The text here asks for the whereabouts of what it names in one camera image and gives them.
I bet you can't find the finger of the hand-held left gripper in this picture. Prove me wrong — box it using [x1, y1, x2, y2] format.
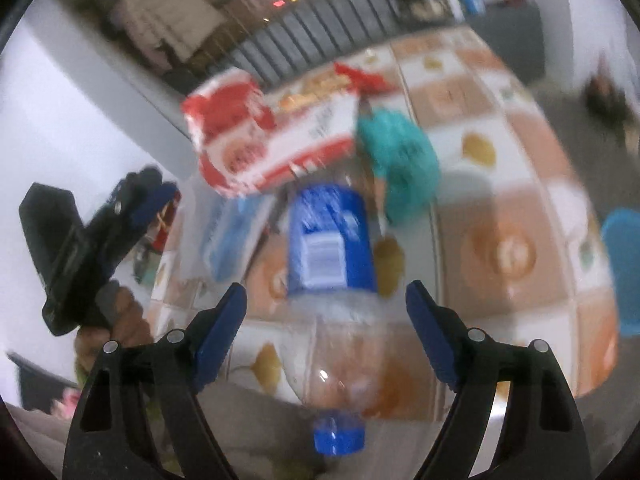
[116, 167, 163, 200]
[127, 182, 181, 228]

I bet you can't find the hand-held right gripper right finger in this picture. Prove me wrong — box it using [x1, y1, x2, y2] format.
[405, 281, 598, 480]

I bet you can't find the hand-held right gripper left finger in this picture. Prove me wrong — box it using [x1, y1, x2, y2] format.
[62, 282, 248, 480]

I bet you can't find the clear red white plastic bag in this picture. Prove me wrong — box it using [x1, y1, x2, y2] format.
[181, 69, 358, 198]

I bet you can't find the clear plastic bottle blue label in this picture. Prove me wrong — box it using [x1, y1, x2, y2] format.
[280, 160, 443, 456]

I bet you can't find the person's left hand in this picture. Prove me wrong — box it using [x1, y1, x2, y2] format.
[75, 282, 154, 376]

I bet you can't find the blue white packet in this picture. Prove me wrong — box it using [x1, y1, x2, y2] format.
[202, 195, 278, 283]

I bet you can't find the white jacket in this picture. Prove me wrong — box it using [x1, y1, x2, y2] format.
[112, 0, 228, 68]

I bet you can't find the teal crumpled plastic bag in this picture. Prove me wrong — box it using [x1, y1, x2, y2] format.
[356, 107, 442, 226]

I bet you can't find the blue plastic bin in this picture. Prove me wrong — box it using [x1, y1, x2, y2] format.
[600, 208, 640, 336]

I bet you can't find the grey metal railing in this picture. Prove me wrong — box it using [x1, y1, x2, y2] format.
[220, 0, 401, 86]

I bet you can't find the red crumpled wrapper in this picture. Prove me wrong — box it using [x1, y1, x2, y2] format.
[332, 61, 401, 96]

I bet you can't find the dark bundle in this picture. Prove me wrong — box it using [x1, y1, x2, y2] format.
[582, 75, 631, 126]

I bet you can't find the grey cabinet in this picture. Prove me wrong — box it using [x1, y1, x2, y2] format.
[467, 2, 546, 81]

